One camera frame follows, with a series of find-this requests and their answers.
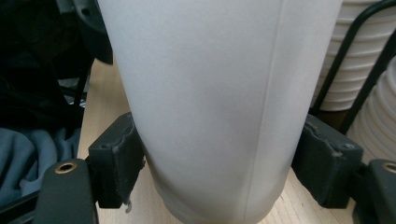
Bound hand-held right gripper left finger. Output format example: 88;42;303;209
88;111;147;214

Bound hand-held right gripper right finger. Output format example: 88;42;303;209
290;113;364;209

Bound dark wooden cup holder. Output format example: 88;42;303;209
309;0;396;136

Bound single white paper cup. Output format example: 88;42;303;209
96;0;344;224

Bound dark cloth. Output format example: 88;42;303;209
0;0;96;133

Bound blue grey cloth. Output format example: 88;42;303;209
0;126;82;207

